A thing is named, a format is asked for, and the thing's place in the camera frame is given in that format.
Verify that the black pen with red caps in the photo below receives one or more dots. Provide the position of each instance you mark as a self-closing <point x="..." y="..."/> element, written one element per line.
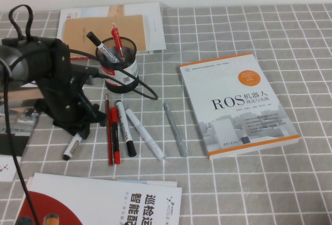
<point x="115" y="137"/>

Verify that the all white marker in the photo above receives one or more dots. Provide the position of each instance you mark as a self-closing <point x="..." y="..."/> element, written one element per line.
<point x="145" y="134"/>

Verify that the AgileX photo brochure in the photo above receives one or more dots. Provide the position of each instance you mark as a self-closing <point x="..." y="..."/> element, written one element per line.
<point x="20" y="121"/>

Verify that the ROS robot textbook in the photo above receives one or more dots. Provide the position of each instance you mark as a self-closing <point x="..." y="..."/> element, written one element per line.
<point x="233" y="105"/>

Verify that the red pencil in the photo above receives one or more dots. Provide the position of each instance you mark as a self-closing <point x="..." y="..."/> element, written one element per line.
<point x="108" y="131"/>

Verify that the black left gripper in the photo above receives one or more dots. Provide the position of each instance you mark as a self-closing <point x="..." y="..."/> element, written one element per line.
<point x="62" y="92"/>

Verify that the barcode marker with black cap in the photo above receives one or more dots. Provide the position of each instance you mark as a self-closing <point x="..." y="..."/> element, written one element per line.
<point x="99" y="44"/>

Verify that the grey checked tablecloth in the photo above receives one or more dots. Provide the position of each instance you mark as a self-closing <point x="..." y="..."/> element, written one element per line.
<point x="233" y="28"/>

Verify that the red and white brochure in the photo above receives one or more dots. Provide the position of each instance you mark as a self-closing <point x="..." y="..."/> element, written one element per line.
<point x="103" y="204"/>

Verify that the white marker with black caps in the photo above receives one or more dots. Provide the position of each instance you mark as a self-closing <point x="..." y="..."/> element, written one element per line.
<point x="71" y="148"/>

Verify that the black mesh pen holder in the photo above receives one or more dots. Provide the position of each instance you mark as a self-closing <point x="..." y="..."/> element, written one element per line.
<point x="122" y="82"/>

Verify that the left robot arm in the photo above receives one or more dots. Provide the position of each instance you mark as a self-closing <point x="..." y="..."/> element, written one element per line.
<point x="15" y="64"/>

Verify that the kraft paper notebook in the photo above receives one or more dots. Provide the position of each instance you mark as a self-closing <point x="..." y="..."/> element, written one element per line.
<point x="103" y="25"/>

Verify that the white paper sheet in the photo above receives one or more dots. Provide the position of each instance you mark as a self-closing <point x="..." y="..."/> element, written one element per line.
<point x="155" y="182"/>

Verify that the labelled marker with black caps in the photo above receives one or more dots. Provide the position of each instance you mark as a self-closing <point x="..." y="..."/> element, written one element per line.
<point x="124" y="126"/>

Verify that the large white brochure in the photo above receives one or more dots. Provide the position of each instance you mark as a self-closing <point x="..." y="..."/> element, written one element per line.
<point x="153" y="28"/>

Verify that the red ballpoint pen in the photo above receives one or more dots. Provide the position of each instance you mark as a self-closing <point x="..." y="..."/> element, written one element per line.
<point x="116" y="37"/>

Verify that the grey pen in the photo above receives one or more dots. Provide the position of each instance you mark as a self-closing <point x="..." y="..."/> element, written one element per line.
<point x="175" y="129"/>

